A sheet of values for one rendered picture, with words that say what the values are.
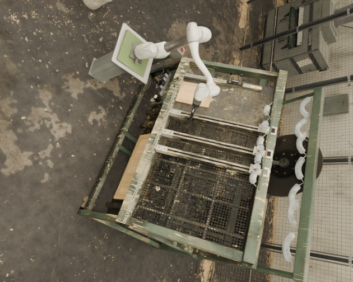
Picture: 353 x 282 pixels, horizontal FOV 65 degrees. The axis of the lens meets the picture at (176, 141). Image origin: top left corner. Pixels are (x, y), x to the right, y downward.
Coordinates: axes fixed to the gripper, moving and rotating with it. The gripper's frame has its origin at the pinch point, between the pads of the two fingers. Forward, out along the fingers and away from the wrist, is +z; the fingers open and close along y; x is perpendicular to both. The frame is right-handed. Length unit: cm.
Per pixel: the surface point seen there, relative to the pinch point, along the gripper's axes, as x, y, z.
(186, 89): -24, -60, 3
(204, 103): 3.0, -47.1, 3.9
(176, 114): -20.4, -21.0, 16.2
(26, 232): -107, 124, 122
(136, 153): -53, -7, 85
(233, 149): 53, 2, 13
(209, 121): 17.5, -22.0, 8.0
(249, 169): 74, 16, 18
